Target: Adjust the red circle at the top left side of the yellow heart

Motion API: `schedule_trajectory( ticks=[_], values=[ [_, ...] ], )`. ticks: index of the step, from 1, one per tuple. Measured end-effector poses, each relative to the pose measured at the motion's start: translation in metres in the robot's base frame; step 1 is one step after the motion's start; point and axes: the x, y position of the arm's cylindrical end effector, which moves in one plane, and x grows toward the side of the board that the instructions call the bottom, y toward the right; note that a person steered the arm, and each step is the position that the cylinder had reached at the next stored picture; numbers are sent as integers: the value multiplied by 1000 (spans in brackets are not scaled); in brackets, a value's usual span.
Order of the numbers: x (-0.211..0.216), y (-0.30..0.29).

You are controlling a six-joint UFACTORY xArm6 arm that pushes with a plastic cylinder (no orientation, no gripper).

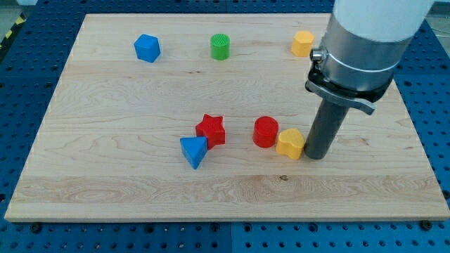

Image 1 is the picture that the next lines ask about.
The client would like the black and silver clamp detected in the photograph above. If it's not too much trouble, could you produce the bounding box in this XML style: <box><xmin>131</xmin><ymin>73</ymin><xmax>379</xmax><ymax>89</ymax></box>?
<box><xmin>305</xmin><ymin>62</ymin><xmax>392</xmax><ymax>115</ymax></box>

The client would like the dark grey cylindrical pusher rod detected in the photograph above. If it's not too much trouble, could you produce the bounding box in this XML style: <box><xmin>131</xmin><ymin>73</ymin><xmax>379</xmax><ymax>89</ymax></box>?
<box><xmin>304</xmin><ymin>100</ymin><xmax>349</xmax><ymax>160</ymax></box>

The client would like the red cylinder block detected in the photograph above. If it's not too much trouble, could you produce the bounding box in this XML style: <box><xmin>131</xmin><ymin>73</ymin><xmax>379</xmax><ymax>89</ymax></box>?
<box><xmin>252</xmin><ymin>116</ymin><xmax>279</xmax><ymax>148</ymax></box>

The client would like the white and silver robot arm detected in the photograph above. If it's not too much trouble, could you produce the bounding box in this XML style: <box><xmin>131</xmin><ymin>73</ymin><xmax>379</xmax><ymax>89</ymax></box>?
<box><xmin>304</xmin><ymin>0</ymin><xmax>433</xmax><ymax>160</ymax></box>

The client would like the yellow heart block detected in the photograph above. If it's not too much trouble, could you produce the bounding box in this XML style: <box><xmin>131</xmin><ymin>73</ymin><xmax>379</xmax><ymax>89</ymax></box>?
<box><xmin>276</xmin><ymin>128</ymin><xmax>304</xmax><ymax>160</ymax></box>

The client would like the yellow hexagon block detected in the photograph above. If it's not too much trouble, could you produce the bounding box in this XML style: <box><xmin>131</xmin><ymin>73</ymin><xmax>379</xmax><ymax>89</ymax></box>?
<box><xmin>291</xmin><ymin>31</ymin><xmax>315</xmax><ymax>57</ymax></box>

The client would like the red star block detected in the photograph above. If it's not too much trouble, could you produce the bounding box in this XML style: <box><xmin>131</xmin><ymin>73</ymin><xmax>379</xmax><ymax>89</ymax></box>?
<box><xmin>195</xmin><ymin>114</ymin><xmax>226</xmax><ymax>150</ymax></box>

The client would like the green cylinder block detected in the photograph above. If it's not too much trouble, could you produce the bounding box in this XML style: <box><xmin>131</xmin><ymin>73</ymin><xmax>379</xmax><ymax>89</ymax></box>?
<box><xmin>210</xmin><ymin>34</ymin><xmax>230</xmax><ymax>60</ymax></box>

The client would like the blue triangle block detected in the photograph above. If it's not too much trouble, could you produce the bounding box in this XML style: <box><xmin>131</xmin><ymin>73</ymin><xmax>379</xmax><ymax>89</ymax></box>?
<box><xmin>180</xmin><ymin>136</ymin><xmax>208</xmax><ymax>169</ymax></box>

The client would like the light wooden board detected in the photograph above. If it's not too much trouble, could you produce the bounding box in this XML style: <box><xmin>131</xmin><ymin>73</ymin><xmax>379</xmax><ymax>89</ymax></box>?
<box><xmin>5</xmin><ymin>14</ymin><xmax>449</xmax><ymax>222</ymax></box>

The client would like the blue cube block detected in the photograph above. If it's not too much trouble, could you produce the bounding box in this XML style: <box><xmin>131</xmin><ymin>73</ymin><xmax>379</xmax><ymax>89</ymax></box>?
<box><xmin>134</xmin><ymin>34</ymin><xmax>160</xmax><ymax>63</ymax></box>

